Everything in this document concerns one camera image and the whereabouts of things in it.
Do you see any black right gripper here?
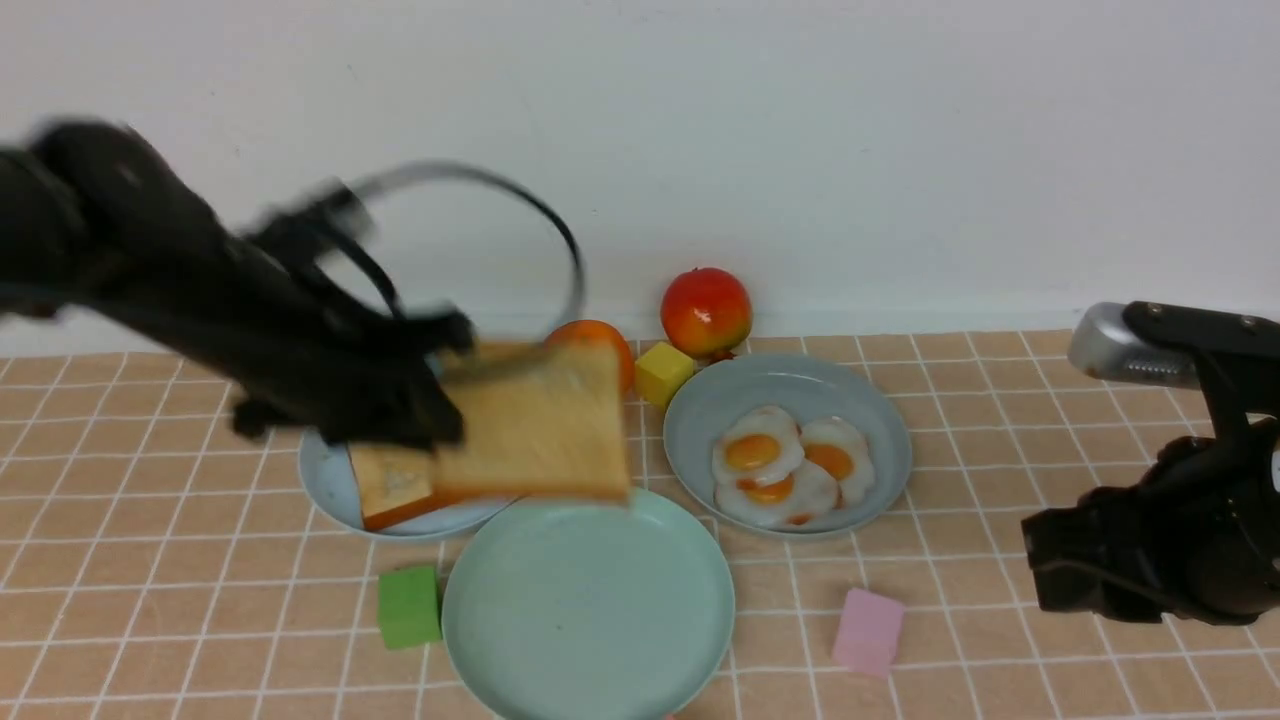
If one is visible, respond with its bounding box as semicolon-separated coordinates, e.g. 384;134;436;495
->
1021;420;1279;626

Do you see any orange fruit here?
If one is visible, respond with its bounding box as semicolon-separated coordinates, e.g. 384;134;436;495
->
547;319;635;396

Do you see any pink cube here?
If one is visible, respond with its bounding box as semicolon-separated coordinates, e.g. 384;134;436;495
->
831;588;906;679

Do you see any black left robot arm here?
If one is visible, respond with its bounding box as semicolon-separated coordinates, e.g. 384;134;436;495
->
3;119;474;451

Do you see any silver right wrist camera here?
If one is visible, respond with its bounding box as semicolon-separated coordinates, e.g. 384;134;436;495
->
1068;302;1201;389

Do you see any checkered orange tablecloth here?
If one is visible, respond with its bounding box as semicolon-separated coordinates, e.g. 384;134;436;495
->
1;331;1279;719

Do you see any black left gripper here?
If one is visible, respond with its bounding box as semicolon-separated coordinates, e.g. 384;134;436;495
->
230;206;475;450

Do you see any green cube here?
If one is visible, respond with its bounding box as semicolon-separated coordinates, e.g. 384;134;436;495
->
378;565;443;651

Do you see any grey-blue plate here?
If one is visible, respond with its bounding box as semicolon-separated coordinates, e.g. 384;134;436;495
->
663;355;913;538

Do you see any red apple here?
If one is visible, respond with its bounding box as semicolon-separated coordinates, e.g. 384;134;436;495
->
659;266;754;363

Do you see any light blue plate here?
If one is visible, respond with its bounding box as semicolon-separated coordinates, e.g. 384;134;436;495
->
297;392;513;542

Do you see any green plate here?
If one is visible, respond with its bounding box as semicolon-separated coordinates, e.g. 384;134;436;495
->
442;489;736;719

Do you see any toast slice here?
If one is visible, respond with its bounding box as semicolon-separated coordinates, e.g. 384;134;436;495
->
347;445;509;536
425;343;631;505

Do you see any fried egg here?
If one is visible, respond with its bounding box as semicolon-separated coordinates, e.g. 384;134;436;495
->
714;459;842;530
800;416;877;507
712;405;805;489

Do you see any yellow cube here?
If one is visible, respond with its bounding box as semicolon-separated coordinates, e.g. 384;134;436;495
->
634;342;698;409

